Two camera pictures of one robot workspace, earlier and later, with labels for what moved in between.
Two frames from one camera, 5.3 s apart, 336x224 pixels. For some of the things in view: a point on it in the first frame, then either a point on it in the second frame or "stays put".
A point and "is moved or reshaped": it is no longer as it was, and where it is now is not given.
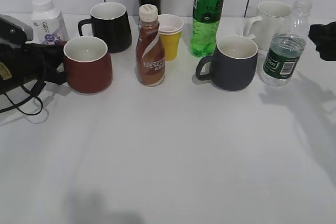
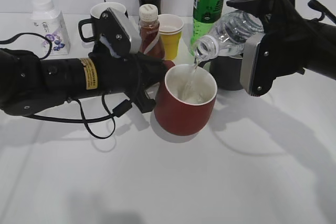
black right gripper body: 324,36 -> 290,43
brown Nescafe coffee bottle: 150,62 stays put
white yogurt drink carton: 49,26 stays put
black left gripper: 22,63 -> 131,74
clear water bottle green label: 286,46 is moved or reshaped
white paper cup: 170,24 stays put
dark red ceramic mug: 88,65 is moved or reshaped
